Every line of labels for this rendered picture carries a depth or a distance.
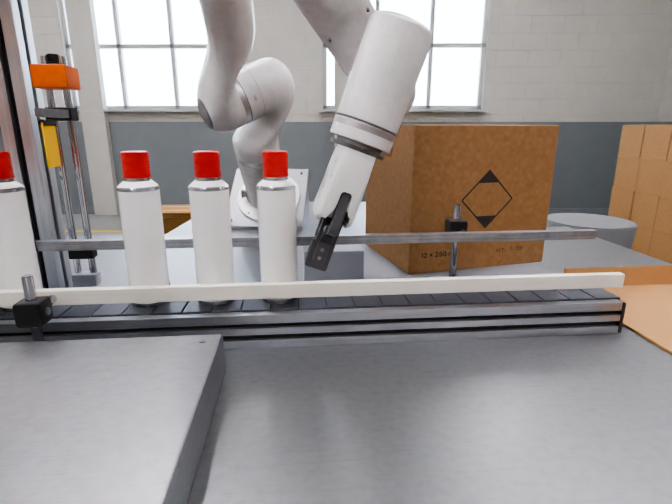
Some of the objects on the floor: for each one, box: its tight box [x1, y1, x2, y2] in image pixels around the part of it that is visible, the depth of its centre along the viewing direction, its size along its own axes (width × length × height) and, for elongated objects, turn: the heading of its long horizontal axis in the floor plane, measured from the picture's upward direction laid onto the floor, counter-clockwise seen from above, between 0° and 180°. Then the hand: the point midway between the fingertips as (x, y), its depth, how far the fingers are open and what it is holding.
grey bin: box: [546, 213, 638, 250], centre depth 260 cm, size 46×46×62 cm
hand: (319, 253), depth 63 cm, fingers closed
